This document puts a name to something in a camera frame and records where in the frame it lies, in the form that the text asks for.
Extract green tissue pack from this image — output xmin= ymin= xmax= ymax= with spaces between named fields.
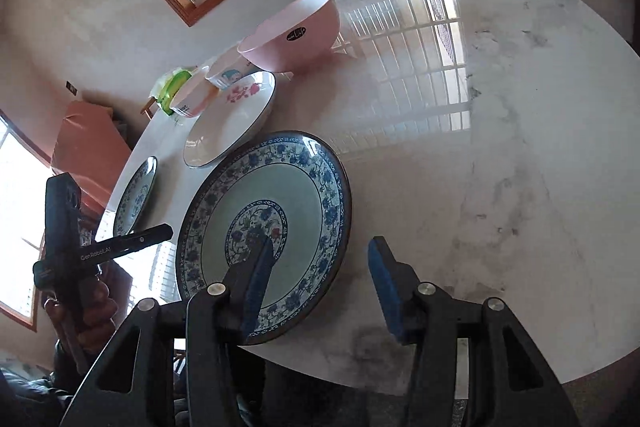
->
xmin=150 ymin=67 xmax=193 ymax=116

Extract side window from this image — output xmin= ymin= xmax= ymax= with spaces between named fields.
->
xmin=1 ymin=120 xmax=51 ymax=331

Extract large blue floral plate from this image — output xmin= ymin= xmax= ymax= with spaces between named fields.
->
xmin=176 ymin=131 xmax=352 ymax=345

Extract small blue floral plate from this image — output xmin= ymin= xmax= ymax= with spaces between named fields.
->
xmin=113 ymin=156 xmax=157 ymax=236

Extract orange cloth covered furniture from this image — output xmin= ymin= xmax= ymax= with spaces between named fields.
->
xmin=51 ymin=101 xmax=131 ymax=215

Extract light wooden chair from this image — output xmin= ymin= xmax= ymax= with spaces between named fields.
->
xmin=140 ymin=96 xmax=156 ymax=120

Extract black wall switch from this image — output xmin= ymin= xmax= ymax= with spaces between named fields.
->
xmin=65 ymin=81 xmax=78 ymax=96

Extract white bowl cartoon print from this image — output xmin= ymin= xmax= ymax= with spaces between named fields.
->
xmin=203 ymin=46 xmax=259 ymax=90

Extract white bowl pink stripe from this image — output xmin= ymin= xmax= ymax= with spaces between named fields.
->
xmin=169 ymin=65 xmax=220 ymax=118

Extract large pink bowl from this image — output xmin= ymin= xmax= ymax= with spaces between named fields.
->
xmin=236 ymin=0 xmax=340 ymax=72

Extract person's left hand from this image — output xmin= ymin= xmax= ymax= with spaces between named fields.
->
xmin=44 ymin=281 xmax=118 ymax=355

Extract white plate pink flowers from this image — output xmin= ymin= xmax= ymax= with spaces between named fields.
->
xmin=183 ymin=72 xmax=277 ymax=168

